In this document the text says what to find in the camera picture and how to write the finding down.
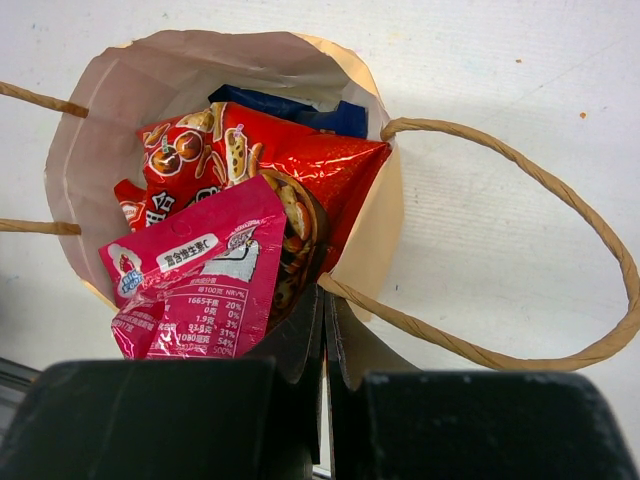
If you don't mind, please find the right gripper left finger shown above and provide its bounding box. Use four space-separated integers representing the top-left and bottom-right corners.
249 284 324 465

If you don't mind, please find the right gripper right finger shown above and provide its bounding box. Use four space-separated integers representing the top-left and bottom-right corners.
323 292 419 479

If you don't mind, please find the pink candy packet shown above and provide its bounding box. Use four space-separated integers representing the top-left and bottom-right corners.
100 176 287 359

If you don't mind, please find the red mixed nuts packet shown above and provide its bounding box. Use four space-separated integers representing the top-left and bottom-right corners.
114 102 391 327

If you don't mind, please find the blue Burts chips bag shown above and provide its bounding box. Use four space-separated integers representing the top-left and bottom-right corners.
208 84 368 139

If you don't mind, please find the brown paper bag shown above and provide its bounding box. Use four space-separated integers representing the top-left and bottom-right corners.
1 30 639 371

